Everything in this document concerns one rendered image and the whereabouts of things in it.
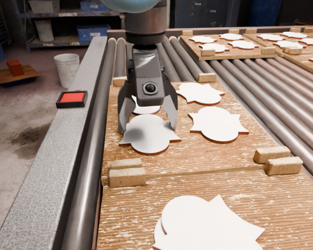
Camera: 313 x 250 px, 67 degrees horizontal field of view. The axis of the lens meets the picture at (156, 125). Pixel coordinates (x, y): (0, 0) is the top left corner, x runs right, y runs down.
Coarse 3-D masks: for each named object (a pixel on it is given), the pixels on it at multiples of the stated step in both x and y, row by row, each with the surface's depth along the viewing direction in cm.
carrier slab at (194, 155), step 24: (168, 120) 57; (240, 120) 57; (192, 144) 49; (216, 144) 49; (240, 144) 49; (264, 144) 49; (168, 168) 43; (192, 168) 43; (216, 168) 43; (240, 168) 43
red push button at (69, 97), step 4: (64, 96) 69; (68, 96) 69; (72, 96) 69; (76, 96) 69; (80, 96) 69; (64, 100) 67; (68, 100) 67; (72, 100) 67; (76, 100) 67; (80, 100) 67
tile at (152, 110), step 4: (132, 96) 66; (136, 104) 62; (136, 108) 60; (140, 108) 60; (144, 108) 60; (148, 108) 60; (152, 108) 60; (156, 108) 60; (160, 108) 62; (136, 112) 58; (140, 112) 58; (144, 112) 58; (148, 112) 58; (152, 112) 58; (156, 112) 59
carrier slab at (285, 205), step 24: (120, 192) 38; (144, 192) 38; (168, 192) 38; (192, 192) 38; (216, 192) 38; (240, 192) 38; (264, 192) 38; (288, 192) 38; (312, 192) 38; (120, 216) 34; (144, 216) 34; (240, 216) 34; (264, 216) 34; (288, 216) 34; (312, 216) 34; (120, 240) 31; (144, 240) 31; (264, 240) 31; (288, 240) 31; (312, 240) 31
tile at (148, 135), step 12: (132, 120) 55; (144, 120) 55; (156, 120) 55; (132, 132) 51; (144, 132) 51; (156, 132) 51; (168, 132) 51; (120, 144) 48; (132, 144) 47; (144, 144) 47; (156, 144) 47; (168, 144) 47
